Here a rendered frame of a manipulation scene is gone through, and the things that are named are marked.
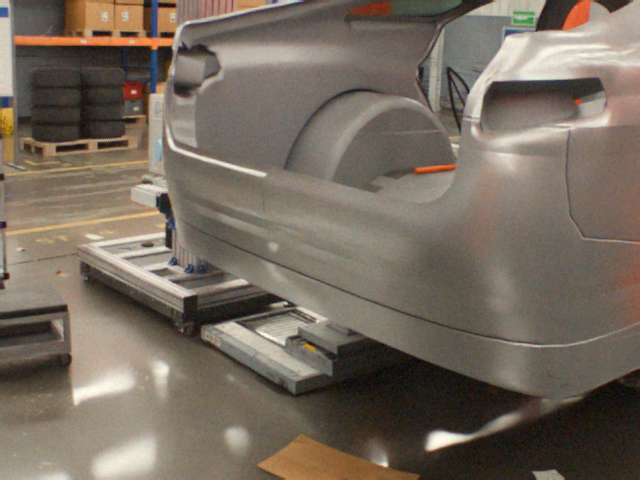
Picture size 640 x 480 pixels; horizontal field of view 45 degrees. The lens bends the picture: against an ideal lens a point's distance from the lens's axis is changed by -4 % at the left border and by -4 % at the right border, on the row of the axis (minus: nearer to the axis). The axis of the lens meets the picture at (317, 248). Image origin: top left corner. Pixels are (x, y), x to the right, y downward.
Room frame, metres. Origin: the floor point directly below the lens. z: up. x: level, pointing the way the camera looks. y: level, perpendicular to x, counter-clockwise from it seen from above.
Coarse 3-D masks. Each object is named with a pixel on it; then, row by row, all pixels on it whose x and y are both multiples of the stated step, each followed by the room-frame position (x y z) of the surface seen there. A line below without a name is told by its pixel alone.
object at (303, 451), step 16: (288, 448) 2.84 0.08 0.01; (304, 448) 2.84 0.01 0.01; (320, 448) 2.85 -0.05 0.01; (272, 464) 2.71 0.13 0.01; (288, 464) 2.72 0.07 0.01; (304, 464) 2.72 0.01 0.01; (320, 464) 2.73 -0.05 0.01; (336, 464) 2.73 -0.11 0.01; (352, 464) 2.74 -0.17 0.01; (368, 464) 2.74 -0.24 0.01
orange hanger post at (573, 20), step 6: (588, 0) 5.62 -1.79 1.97; (576, 6) 5.55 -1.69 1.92; (582, 6) 5.57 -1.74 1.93; (588, 6) 5.62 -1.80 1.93; (570, 12) 5.58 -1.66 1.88; (576, 12) 5.54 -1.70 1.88; (582, 12) 5.58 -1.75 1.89; (588, 12) 5.62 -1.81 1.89; (570, 18) 5.57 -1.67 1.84; (576, 18) 5.54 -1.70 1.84; (582, 18) 5.58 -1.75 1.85; (588, 18) 5.63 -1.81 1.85; (564, 24) 5.61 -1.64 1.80; (570, 24) 5.57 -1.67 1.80; (576, 24) 5.54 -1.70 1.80; (582, 24) 5.59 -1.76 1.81; (576, 102) 5.60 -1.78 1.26
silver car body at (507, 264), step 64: (320, 0) 3.41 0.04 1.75; (384, 0) 3.63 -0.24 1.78; (448, 0) 4.04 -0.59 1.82; (576, 0) 4.51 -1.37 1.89; (192, 64) 2.96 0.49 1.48; (256, 64) 3.29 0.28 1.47; (320, 64) 3.50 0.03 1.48; (384, 64) 3.75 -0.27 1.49; (512, 64) 1.80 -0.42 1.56; (576, 64) 1.77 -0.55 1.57; (192, 128) 2.96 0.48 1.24; (256, 128) 3.29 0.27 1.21; (320, 128) 3.40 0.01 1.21; (384, 128) 3.42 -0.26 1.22; (512, 128) 1.89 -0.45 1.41; (576, 128) 1.76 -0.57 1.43; (192, 192) 2.69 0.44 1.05; (256, 192) 2.36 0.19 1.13; (320, 192) 2.13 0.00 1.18; (384, 192) 3.25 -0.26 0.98; (448, 192) 1.85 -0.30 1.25; (512, 192) 1.76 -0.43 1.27; (576, 192) 1.77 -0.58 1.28; (256, 256) 2.46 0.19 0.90; (320, 256) 2.17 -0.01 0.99; (384, 256) 1.96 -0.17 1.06; (448, 256) 1.83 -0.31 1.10; (512, 256) 1.76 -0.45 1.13; (576, 256) 1.78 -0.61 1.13; (384, 320) 2.03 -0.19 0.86; (448, 320) 1.87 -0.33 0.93; (512, 320) 1.78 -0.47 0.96; (576, 320) 1.80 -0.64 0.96; (512, 384) 1.80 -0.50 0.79; (576, 384) 1.82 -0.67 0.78
